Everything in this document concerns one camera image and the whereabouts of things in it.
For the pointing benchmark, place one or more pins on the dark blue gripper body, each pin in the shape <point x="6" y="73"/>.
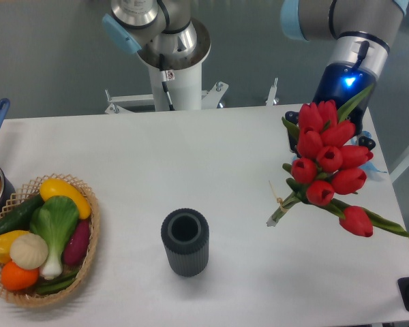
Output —
<point x="339" y="83"/>

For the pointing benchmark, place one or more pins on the red tulip bouquet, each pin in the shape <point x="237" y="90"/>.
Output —
<point x="328" y="165"/>

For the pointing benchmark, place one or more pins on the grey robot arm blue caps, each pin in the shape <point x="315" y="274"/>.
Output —
<point x="364" y="31"/>

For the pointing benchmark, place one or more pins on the blue ribbon strip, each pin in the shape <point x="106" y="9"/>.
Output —
<point x="372" y="171"/>

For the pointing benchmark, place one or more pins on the dark grey ribbed vase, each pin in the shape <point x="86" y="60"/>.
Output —
<point x="185" y="235"/>

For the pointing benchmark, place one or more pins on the yellow squash toy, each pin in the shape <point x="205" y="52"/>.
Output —
<point x="58" y="187"/>

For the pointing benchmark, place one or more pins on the purple sweet potato toy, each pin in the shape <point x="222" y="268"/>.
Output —
<point x="77" y="246"/>

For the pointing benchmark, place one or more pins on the green bok choy toy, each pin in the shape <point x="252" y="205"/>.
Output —
<point x="55" y="222"/>

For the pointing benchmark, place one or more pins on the dark green cucumber toy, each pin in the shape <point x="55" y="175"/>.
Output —
<point x="19" y="217"/>

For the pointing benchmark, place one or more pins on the green bean pods toy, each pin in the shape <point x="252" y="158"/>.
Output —
<point x="56" y="285"/>

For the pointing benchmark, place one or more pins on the cream steamed bun toy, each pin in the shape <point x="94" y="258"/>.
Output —
<point x="29" y="251"/>

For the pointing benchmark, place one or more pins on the woven wicker basket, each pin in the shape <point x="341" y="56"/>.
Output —
<point x="27" y="297"/>

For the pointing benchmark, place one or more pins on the yellow bell pepper toy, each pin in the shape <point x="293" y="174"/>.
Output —
<point x="6" y="241"/>

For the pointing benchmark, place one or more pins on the orange fruit toy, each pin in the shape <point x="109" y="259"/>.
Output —
<point x="15" y="278"/>

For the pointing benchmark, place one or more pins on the white metal base frame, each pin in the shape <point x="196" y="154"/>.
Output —
<point x="212" y="98"/>

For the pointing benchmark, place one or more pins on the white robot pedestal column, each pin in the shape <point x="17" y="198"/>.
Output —
<point x="174" y="62"/>

